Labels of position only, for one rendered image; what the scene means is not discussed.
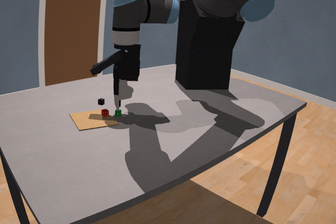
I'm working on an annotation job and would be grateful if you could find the tan mat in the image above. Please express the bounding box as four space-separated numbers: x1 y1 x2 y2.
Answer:
69 109 119 131

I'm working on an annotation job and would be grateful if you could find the green die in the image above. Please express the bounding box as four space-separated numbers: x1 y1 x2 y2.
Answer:
115 109 121 117

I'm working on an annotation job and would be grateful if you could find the red die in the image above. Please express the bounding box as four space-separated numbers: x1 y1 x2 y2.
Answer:
101 109 109 117

